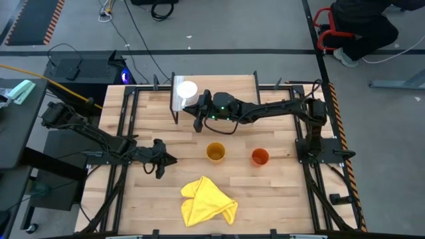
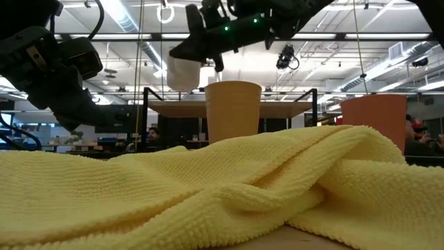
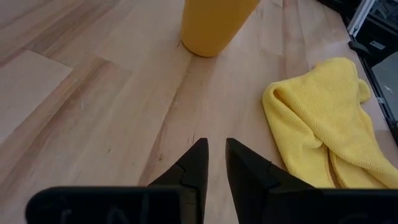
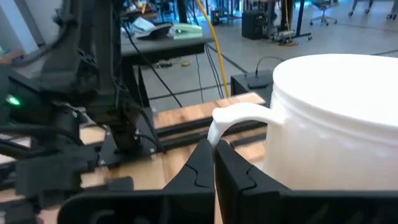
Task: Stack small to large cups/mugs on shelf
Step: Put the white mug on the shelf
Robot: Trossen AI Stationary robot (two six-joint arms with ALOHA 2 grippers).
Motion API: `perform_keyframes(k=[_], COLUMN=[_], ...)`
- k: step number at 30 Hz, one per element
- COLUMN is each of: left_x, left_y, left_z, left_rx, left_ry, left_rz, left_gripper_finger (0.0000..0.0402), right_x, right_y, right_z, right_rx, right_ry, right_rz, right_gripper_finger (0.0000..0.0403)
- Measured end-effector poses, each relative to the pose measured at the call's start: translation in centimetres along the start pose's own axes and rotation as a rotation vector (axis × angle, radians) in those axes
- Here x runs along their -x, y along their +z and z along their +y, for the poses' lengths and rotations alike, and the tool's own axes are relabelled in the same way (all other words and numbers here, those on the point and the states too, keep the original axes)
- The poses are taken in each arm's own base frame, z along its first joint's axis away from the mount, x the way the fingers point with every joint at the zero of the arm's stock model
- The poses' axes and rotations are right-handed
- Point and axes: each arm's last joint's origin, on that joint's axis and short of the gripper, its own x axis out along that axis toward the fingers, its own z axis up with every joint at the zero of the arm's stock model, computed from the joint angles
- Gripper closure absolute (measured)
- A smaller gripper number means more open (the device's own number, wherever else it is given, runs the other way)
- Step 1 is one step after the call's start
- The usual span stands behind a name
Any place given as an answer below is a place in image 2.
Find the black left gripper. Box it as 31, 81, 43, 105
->
26, 67, 116, 130

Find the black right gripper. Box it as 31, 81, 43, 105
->
169, 3, 275, 73

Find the white ceramic mug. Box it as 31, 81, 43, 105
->
166, 48, 203, 93

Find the mustard yellow plastic cup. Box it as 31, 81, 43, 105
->
204, 80, 263, 144

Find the orange plastic cup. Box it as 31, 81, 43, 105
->
339, 94, 408, 156

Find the wooden shelf board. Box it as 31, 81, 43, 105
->
148, 100, 313, 119

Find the green potted plant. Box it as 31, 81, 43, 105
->
67, 129, 85, 145

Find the black computer monitor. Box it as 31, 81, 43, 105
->
94, 103, 146, 134

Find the wooden table in background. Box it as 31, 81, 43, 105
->
142, 87, 318, 151

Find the person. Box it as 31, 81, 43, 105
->
404, 113, 433, 157
146, 126, 162, 144

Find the yellow microfibre cloth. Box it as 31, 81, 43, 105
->
0, 124, 444, 250

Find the overhead light bar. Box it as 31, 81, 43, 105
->
53, 32, 444, 43

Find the white ceiling air vent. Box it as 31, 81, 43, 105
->
388, 41, 407, 62

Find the white hanging ring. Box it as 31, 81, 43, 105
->
155, 2, 176, 25

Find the yellow hanging cable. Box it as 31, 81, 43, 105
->
133, 0, 145, 151

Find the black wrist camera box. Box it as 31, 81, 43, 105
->
57, 36, 104, 81

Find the black curved cable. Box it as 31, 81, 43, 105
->
0, 111, 43, 152

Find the black overhead camera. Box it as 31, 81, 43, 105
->
275, 44, 300, 71

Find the thin hanging cable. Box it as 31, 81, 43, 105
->
352, 0, 369, 95

